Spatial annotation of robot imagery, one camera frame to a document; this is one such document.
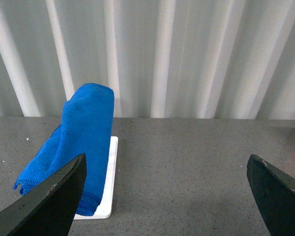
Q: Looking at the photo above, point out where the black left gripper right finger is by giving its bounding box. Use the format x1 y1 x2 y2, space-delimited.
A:
247 154 295 236

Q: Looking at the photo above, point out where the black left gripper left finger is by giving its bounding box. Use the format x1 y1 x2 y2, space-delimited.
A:
0 154 87 236

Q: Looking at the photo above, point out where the blue microfiber cloth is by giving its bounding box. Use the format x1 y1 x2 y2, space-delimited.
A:
14 83 114 216

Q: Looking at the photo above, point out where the white towel rack tray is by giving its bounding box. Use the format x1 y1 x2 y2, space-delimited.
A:
74 136 119 220

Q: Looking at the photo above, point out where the white pleated curtain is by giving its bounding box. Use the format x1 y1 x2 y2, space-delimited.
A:
0 0 295 120

